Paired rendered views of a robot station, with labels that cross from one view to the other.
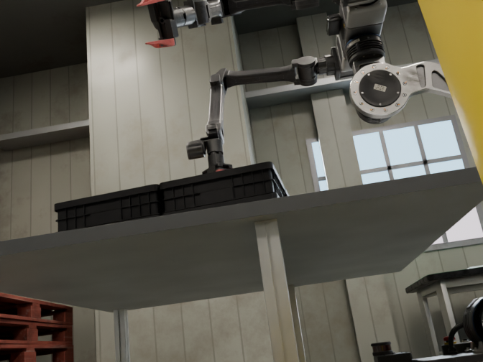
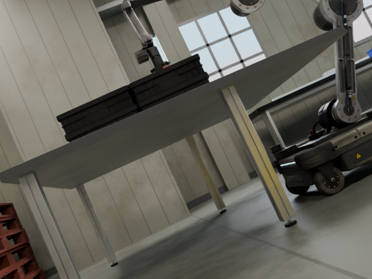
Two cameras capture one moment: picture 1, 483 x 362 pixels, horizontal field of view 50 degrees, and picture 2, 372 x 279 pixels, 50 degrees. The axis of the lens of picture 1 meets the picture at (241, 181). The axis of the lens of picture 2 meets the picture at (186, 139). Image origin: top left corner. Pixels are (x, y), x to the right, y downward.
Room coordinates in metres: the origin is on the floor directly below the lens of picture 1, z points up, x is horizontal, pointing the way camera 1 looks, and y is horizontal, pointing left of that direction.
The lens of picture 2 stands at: (-0.33, 0.63, 0.39)
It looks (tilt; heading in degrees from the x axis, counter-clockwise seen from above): 5 degrees up; 346
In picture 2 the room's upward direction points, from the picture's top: 25 degrees counter-clockwise
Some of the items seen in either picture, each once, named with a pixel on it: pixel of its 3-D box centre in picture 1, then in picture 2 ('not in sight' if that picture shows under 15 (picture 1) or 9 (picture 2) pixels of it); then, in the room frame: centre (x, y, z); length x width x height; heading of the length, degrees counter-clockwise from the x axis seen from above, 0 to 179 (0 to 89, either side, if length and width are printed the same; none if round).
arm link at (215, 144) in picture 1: (213, 148); (152, 53); (1.70, 0.09, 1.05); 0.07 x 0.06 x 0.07; 85
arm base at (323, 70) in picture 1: (327, 65); not in sight; (1.92, -0.43, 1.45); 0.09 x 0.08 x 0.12; 175
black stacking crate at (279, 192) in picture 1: (226, 201); (169, 86); (1.77, 0.06, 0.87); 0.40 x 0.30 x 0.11; 80
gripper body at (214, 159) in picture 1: (216, 163); (158, 62); (1.70, 0.08, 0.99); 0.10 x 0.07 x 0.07; 41
